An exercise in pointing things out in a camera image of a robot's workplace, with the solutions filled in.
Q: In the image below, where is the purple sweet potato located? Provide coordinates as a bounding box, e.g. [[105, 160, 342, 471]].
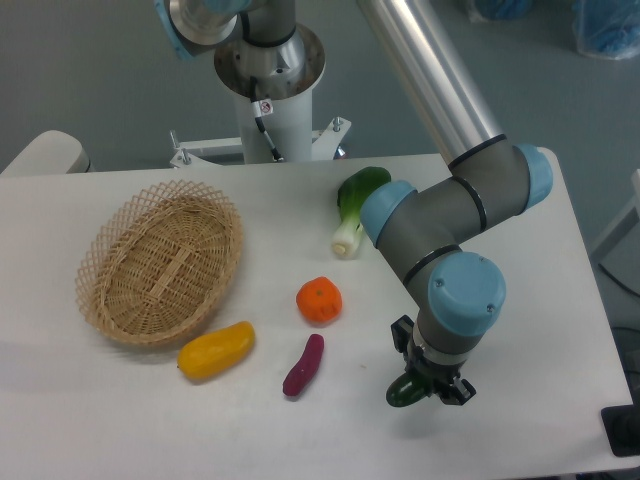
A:
[[282, 334, 325, 398]]

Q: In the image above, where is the yellow mango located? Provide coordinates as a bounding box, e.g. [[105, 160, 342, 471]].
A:
[[177, 321, 256, 382]]

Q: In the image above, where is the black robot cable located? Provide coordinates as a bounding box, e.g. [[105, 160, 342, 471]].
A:
[[248, 75, 286, 163]]

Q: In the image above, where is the green cucumber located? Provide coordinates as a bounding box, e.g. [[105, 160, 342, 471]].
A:
[[386, 372, 432, 408]]

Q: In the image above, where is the black device at edge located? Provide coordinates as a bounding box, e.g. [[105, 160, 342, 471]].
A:
[[601, 405, 639, 457]]

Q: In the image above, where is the green bok choy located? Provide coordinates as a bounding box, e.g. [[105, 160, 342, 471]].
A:
[[331, 166, 391, 259]]

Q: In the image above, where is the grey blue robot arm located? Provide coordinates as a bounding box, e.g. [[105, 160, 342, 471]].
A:
[[154, 1, 553, 407]]

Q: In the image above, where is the white furniture at right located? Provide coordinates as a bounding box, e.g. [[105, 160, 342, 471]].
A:
[[590, 170, 639, 262]]

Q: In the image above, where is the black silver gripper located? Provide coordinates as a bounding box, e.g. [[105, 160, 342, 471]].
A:
[[391, 315, 475, 405]]

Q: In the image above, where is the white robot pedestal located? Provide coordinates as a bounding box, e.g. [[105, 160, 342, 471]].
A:
[[170, 24, 352, 167]]

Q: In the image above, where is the blue plastic bag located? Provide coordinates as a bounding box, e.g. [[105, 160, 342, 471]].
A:
[[572, 0, 639, 60]]

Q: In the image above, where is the woven wicker basket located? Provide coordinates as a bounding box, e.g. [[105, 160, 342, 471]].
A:
[[75, 180, 243, 347]]

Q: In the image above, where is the white chair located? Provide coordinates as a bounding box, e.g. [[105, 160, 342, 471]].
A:
[[1, 130, 93, 178]]

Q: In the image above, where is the orange tangerine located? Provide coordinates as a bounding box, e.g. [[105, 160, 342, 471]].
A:
[[296, 276, 343, 325]]

